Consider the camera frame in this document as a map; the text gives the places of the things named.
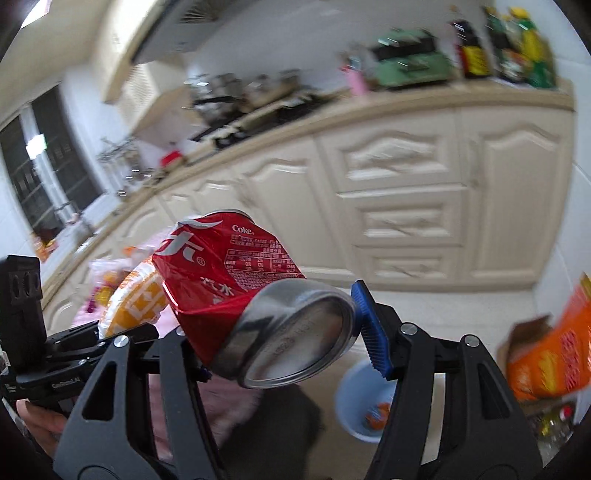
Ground medium cream cabinet drawer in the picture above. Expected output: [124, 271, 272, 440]
[339, 188, 465, 246]

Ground small cream cabinet drawer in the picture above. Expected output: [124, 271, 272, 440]
[355, 244, 459, 283]

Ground green yellow packets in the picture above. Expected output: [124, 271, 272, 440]
[484, 4, 558, 89]

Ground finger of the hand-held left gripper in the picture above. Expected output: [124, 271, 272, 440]
[60, 324, 160, 370]
[45, 323, 101, 354]

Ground cream wall cabinet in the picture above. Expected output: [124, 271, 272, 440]
[99, 9, 190, 134]

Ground dark sauce bottle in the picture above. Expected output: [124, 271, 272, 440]
[450, 18, 493, 79]

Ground pink bottle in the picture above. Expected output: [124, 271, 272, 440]
[344, 64, 369, 96]

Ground orange snack wrapper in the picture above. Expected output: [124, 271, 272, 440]
[365, 402, 392, 428]

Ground yellow white snack packet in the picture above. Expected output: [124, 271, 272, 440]
[98, 258, 169, 339]

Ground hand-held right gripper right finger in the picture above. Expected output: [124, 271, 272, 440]
[350, 279, 542, 480]

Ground orange plastic bag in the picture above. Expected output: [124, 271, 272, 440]
[505, 272, 591, 402]

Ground steel cooking pot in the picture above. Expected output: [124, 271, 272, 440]
[191, 71, 245, 125]
[245, 69, 305, 110]

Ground large cream cabinet drawer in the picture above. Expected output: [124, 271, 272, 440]
[318, 124, 468, 193]

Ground person's left hand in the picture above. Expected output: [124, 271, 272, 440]
[16, 399, 71, 456]

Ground light blue plastic bin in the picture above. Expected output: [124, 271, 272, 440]
[335, 360, 398, 445]

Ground cream kitchen cabinet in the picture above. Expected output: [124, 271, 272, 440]
[41, 80, 578, 333]

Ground dark framed window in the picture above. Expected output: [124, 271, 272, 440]
[0, 85, 105, 232]

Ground crushed red soda can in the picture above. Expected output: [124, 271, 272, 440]
[151, 209, 358, 389]

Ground cream cabinet door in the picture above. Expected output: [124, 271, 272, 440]
[461, 108, 574, 288]
[231, 151, 343, 274]

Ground white range hood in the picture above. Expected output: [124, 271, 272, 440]
[131, 0, 251, 65]

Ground metal dish rack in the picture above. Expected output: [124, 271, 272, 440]
[98, 136, 158, 186]

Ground clear plastic snack bag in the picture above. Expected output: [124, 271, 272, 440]
[87, 247, 153, 319]

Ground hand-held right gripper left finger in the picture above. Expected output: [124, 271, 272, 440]
[53, 325, 227, 480]

